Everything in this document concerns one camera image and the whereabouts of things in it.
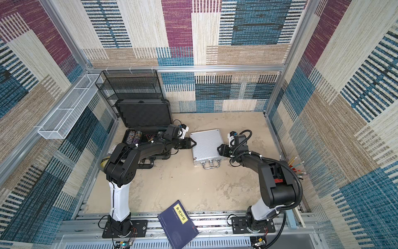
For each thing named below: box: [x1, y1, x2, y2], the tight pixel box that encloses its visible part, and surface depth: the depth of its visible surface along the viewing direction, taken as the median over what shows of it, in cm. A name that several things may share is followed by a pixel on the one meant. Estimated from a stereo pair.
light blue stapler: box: [286, 208, 297, 230], surface depth 74 cm
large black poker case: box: [115, 99, 174, 160], surface depth 102 cm
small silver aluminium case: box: [189, 128, 225, 170], surface depth 99 cm
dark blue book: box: [157, 199, 200, 249], surface depth 75 cm
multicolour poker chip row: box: [125, 130, 142, 145], surface depth 106 cm
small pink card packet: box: [107, 144, 118, 155], surface depth 103 cm
